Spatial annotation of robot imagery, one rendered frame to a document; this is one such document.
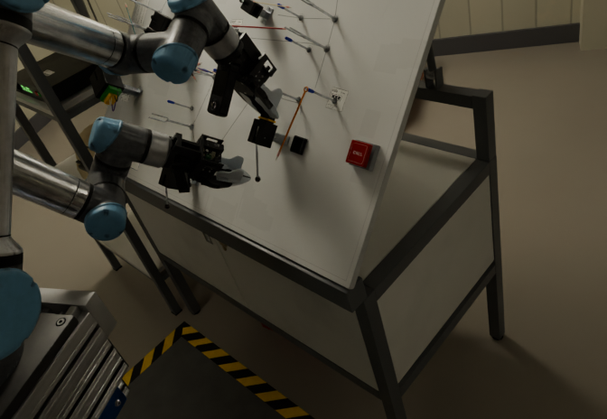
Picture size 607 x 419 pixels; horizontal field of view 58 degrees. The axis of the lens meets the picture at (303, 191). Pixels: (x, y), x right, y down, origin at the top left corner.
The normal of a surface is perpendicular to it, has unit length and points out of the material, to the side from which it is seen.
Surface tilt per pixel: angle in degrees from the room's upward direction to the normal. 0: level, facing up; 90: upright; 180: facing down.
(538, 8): 90
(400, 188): 0
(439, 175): 0
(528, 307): 0
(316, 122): 45
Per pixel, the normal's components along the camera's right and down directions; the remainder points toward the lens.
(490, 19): -0.28, 0.64
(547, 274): -0.25, -0.77
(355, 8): -0.64, -0.13
